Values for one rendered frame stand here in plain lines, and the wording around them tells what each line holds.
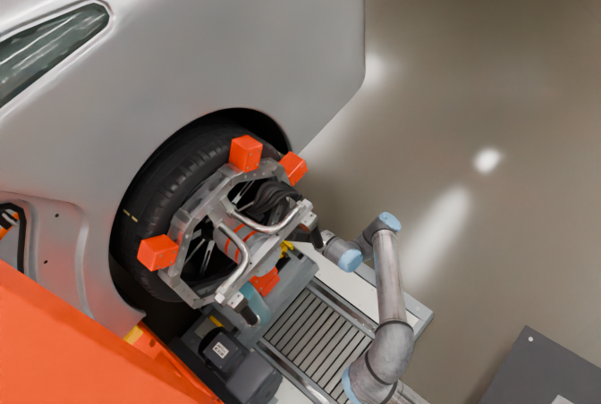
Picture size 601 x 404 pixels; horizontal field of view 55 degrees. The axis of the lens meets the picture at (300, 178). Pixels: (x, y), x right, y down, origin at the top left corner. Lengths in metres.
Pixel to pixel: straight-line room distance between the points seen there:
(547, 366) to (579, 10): 2.18
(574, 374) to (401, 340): 0.81
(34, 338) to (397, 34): 3.01
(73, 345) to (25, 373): 0.08
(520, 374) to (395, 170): 1.22
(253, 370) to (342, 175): 1.21
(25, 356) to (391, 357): 1.03
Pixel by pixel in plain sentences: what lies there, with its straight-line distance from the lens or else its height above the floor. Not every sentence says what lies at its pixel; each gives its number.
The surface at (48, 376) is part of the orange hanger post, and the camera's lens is 1.10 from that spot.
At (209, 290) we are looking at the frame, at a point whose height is 0.68.
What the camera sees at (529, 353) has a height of 0.30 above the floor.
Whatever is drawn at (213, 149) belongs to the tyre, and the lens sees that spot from 1.82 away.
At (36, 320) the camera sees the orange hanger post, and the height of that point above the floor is 1.78.
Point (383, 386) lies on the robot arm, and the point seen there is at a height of 0.80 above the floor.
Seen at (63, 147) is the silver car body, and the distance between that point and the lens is 1.51.
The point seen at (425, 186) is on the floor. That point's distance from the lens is 2.96.
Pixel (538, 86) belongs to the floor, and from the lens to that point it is 3.37.
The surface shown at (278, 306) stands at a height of 0.17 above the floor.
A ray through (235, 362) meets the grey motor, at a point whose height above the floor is 0.38.
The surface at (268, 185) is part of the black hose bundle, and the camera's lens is 1.82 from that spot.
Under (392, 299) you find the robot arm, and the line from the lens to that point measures 1.83.
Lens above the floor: 2.53
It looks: 55 degrees down
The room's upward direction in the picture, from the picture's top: 21 degrees counter-clockwise
